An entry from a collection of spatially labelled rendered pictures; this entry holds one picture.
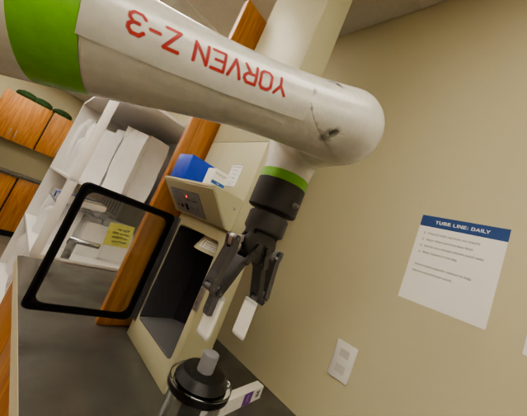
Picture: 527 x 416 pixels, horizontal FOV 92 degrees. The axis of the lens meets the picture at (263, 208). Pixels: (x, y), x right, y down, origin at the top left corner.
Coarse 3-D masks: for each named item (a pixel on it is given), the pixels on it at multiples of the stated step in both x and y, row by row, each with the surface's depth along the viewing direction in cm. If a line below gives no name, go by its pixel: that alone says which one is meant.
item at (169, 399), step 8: (184, 360) 46; (176, 384) 39; (168, 392) 40; (184, 392) 38; (168, 400) 39; (176, 400) 38; (200, 400) 37; (208, 400) 38; (216, 400) 39; (224, 400) 40; (160, 408) 41; (168, 408) 39; (176, 408) 38; (184, 408) 38; (192, 408) 37
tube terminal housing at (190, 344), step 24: (216, 144) 98; (240, 144) 88; (264, 144) 79; (240, 192) 78; (192, 216) 91; (240, 216) 76; (192, 312) 73; (144, 336) 83; (192, 336) 72; (216, 336) 78; (144, 360) 79; (168, 360) 72
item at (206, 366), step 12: (192, 360) 44; (204, 360) 42; (216, 360) 42; (180, 372) 41; (192, 372) 41; (204, 372) 41; (216, 372) 43; (180, 384) 39; (192, 384) 39; (204, 384) 39; (216, 384) 40; (204, 396) 38; (216, 396) 39
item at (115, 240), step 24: (96, 216) 80; (120, 216) 84; (144, 216) 88; (96, 240) 81; (120, 240) 85; (144, 240) 89; (72, 264) 78; (96, 264) 82; (120, 264) 86; (144, 264) 90; (48, 288) 75; (72, 288) 78; (96, 288) 82; (120, 288) 87
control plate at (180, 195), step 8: (176, 192) 87; (184, 192) 83; (192, 192) 78; (176, 200) 90; (184, 200) 85; (192, 200) 80; (184, 208) 88; (192, 208) 83; (200, 208) 78; (200, 216) 81
